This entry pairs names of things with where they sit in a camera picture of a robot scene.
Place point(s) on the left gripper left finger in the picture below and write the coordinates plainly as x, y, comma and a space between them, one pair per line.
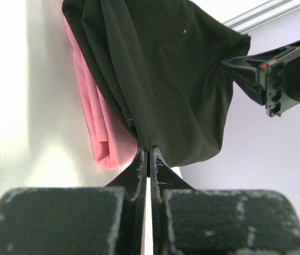
104, 220

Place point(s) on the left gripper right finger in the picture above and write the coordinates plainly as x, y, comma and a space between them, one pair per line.
190, 221

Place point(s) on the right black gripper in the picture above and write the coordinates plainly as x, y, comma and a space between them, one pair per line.
280, 68

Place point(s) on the black printed t shirt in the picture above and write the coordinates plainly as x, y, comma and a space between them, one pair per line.
158, 66

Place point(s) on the folded pink t shirt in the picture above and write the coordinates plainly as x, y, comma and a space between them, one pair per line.
112, 146

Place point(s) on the aluminium frame rail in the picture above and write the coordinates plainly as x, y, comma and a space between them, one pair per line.
262, 14

